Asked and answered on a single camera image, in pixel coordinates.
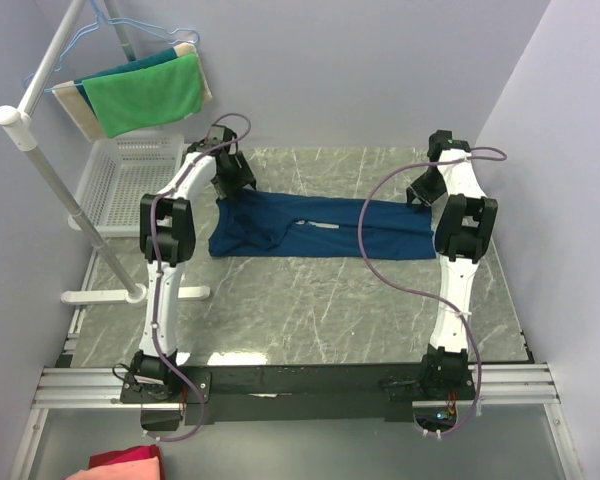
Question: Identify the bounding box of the blue wire hanger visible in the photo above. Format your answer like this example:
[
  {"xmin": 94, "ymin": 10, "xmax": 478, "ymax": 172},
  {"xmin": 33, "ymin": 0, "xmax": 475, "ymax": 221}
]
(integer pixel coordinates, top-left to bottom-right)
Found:
[{"xmin": 21, "ymin": 0, "xmax": 201, "ymax": 95}]

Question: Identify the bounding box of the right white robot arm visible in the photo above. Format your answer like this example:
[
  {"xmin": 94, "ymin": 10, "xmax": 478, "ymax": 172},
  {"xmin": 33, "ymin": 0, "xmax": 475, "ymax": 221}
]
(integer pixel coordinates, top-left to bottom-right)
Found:
[{"xmin": 406, "ymin": 130, "xmax": 498, "ymax": 389}]

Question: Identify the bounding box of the beige towel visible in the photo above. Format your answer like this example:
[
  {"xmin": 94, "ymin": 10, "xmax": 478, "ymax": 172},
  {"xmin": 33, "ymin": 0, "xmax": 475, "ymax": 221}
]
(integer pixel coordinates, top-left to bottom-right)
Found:
[{"xmin": 51, "ymin": 42, "xmax": 212, "ymax": 141}]

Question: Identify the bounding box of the black base beam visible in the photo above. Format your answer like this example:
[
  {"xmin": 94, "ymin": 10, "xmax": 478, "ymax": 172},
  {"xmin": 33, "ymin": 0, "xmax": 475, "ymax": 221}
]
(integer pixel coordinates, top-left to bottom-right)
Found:
[{"xmin": 120, "ymin": 363, "xmax": 476, "ymax": 426}]

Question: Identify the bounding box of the white plastic basket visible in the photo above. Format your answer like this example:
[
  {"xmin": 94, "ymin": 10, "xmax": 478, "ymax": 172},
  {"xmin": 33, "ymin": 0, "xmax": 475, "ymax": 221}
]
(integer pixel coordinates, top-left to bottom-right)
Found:
[{"xmin": 75, "ymin": 130, "xmax": 184, "ymax": 237}]

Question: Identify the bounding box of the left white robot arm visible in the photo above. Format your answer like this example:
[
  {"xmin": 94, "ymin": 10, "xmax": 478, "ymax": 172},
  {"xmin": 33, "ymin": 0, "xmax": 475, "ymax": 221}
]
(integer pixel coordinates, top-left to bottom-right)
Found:
[{"xmin": 127, "ymin": 123, "xmax": 257, "ymax": 388}]

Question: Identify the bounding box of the red folded shirt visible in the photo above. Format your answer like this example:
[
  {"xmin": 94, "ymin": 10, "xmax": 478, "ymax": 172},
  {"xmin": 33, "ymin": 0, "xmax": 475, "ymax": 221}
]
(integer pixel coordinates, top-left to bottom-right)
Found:
[{"xmin": 88, "ymin": 445, "xmax": 162, "ymax": 469}]

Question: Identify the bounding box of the blue t shirt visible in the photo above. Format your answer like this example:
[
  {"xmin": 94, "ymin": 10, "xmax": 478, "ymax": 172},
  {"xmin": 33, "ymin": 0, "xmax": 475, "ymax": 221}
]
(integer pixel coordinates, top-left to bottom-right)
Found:
[{"xmin": 208, "ymin": 190, "xmax": 436, "ymax": 260}]

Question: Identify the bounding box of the white clothes rack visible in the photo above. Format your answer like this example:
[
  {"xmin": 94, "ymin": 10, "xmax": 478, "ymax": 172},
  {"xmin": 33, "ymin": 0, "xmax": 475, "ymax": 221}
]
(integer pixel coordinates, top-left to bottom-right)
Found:
[{"xmin": 0, "ymin": 0, "xmax": 226, "ymax": 304}]

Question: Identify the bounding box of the aluminium rail frame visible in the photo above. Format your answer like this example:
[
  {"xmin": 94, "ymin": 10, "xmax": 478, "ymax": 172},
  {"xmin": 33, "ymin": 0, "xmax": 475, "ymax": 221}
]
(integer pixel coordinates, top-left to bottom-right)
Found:
[{"xmin": 9, "ymin": 364, "xmax": 585, "ymax": 479}]

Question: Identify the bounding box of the pink folded shirt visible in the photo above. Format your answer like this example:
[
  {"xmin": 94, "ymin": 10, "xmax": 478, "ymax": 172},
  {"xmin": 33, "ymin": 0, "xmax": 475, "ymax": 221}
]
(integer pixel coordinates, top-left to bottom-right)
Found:
[{"xmin": 68, "ymin": 457, "xmax": 161, "ymax": 480}]

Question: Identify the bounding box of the teal towel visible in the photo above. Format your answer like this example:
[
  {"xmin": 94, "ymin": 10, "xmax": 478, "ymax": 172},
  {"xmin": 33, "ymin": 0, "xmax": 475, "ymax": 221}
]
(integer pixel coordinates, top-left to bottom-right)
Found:
[{"xmin": 74, "ymin": 48, "xmax": 177, "ymax": 102}]

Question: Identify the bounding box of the green towel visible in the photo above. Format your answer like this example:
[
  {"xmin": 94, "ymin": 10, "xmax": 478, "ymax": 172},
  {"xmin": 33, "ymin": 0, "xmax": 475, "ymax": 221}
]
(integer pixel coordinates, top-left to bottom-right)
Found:
[{"xmin": 81, "ymin": 54, "xmax": 203, "ymax": 138}]

